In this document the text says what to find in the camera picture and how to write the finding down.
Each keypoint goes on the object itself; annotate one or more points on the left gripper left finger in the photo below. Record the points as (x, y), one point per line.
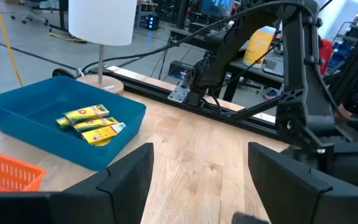
(120, 193)

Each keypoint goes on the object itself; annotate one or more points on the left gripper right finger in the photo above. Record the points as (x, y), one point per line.
(284, 193)

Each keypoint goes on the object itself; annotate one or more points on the yellow green crayon box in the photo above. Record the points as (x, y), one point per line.
(103, 143)
(101, 134)
(96, 124)

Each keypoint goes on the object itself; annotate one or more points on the yellow packets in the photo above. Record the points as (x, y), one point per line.
(85, 113)

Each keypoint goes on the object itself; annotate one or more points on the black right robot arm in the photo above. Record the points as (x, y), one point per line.
(300, 77)

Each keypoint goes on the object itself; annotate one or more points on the person's hand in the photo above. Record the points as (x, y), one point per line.
(345, 112)

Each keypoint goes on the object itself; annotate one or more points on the small flat phone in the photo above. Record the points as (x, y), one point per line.
(271, 94)

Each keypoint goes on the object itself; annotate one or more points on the red object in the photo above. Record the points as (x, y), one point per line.
(325, 56)

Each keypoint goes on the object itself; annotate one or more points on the silver mounting plate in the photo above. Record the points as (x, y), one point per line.
(177, 93)

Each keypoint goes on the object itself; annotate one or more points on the blue plastic bin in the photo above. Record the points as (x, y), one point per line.
(26, 124)

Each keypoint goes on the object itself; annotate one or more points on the orange plastic basket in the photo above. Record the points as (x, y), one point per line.
(5, 174)

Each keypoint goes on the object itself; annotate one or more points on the black desk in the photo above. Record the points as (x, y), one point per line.
(250, 73)

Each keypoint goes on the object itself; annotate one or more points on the black floor box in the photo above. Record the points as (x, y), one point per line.
(179, 70)

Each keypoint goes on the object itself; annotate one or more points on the yellow canister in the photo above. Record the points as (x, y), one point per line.
(258, 46)

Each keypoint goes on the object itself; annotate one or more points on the white shade table lamp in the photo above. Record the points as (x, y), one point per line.
(102, 21)

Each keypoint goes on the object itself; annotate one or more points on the black device blue lights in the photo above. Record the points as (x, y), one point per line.
(152, 22)

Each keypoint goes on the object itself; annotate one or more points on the computer monitor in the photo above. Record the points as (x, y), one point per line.
(219, 6)

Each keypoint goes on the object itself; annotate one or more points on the grey office chair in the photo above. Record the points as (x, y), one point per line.
(33, 12)

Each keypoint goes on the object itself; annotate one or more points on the black aluminium table frame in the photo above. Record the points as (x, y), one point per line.
(154, 88)

